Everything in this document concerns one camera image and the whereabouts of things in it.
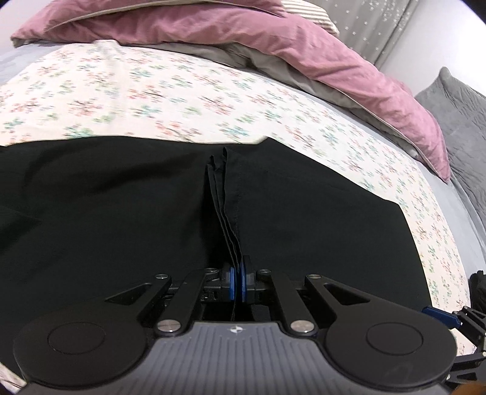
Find pink pillow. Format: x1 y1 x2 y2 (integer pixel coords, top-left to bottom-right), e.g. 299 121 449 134
38 0 286 20

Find black pants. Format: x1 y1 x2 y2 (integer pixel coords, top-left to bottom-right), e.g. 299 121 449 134
0 136 431 382

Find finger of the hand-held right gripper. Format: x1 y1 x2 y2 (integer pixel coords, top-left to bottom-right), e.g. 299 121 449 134
423 306 486 344
447 351 486 385

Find floral bed sheet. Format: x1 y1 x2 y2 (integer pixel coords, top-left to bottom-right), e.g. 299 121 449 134
0 40 472 318

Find grey star curtain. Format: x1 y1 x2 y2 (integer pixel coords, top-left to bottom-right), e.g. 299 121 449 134
314 0 413 70

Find pink duvet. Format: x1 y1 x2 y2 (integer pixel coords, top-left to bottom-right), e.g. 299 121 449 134
11 0 451 184

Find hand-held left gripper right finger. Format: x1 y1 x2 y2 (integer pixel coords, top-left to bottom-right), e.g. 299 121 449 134
239 255 371 338

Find striped pillow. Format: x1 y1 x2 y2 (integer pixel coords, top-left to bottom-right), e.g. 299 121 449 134
283 0 341 38

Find grey quilted pillow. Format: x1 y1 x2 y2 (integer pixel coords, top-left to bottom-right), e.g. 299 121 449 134
415 67 486 264

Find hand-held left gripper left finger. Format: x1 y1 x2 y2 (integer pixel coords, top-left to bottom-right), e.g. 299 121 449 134
105 263 237 338

